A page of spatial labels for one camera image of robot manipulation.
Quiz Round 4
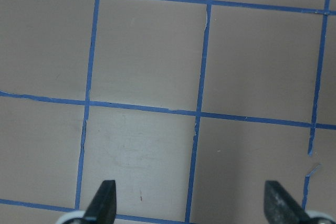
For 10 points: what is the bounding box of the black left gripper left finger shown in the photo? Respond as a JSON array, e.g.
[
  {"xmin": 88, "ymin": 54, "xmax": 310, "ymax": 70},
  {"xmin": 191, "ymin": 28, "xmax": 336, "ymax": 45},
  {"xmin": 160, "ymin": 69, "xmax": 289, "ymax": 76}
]
[{"xmin": 58, "ymin": 180, "xmax": 117, "ymax": 224}]

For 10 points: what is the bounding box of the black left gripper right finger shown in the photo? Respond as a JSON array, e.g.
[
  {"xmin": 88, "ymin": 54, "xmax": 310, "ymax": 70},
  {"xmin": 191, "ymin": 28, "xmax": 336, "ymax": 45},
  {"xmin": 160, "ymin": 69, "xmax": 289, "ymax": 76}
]
[{"xmin": 264, "ymin": 180, "xmax": 336, "ymax": 224}]

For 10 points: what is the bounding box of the brown paper table mat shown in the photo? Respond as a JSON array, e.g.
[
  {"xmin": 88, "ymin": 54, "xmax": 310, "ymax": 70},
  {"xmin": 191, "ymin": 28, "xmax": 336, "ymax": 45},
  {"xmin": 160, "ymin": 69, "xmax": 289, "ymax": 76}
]
[{"xmin": 1, "ymin": 0, "xmax": 335, "ymax": 223}]

